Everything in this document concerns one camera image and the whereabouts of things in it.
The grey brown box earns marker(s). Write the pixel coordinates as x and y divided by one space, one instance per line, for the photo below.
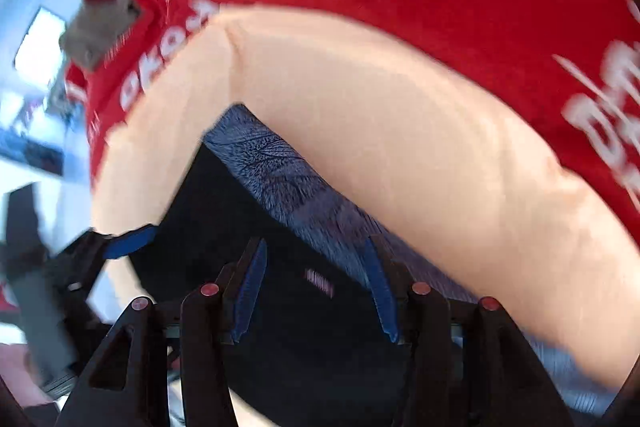
100 32

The cream table cover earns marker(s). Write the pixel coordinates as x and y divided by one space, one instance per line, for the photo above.
400 132

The bright rectangular light panel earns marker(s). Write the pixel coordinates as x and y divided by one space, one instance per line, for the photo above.
40 42

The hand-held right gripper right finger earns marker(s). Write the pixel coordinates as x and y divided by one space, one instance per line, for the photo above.
381 292

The black sock blue cuff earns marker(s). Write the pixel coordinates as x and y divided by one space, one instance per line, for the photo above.
310 347

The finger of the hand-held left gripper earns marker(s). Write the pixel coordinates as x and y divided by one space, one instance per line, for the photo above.
130 242

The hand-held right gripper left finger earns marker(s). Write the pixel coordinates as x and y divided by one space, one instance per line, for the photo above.
250 292

